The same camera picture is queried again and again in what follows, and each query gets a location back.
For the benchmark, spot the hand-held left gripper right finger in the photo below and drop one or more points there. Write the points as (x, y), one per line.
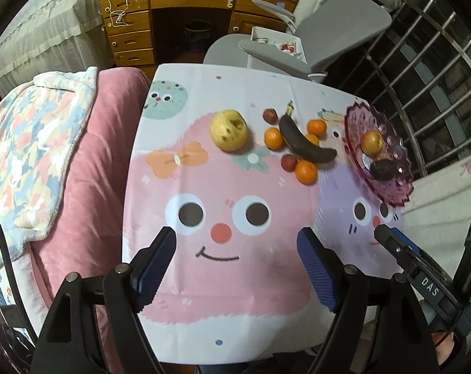
(317, 268)

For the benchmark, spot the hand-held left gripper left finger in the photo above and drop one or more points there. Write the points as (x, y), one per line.
(157, 268)

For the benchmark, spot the purple glass fruit plate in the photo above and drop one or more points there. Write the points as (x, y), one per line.
(395, 191)

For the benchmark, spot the orange tangerine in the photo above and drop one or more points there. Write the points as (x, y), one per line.
(306, 172)
(316, 127)
(274, 139)
(313, 139)

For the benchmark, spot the red lychee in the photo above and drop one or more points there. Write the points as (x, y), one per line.
(289, 162)

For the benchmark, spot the yellow apple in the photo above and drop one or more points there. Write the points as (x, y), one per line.
(229, 130)

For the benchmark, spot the dark brown fruit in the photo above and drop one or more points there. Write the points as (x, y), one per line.
(383, 169)

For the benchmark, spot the orange yellow round fruit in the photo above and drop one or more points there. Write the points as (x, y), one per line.
(371, 142)

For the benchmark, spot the blackened banana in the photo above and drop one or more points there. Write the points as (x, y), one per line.
(297, 142)

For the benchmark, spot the small dark red fruit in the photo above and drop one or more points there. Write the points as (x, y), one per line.
(270, 115)

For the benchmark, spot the printed cartoon tablecloth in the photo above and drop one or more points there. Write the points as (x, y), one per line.
(258, 97)

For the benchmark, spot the pastel patterned fleece blanket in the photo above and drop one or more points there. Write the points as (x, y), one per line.
(25, 144)

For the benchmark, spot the metal window grille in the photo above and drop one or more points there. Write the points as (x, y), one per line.
(445, 28)

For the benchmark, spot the grey office chair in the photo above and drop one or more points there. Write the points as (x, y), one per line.
(336, 27)

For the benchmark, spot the white plastic box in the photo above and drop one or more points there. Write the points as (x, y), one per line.
(294, 41)

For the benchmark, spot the dark trash bin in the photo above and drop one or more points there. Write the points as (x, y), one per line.
(198, 35)

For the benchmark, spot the white lace bed cover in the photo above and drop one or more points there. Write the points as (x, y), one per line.
(44, 19)

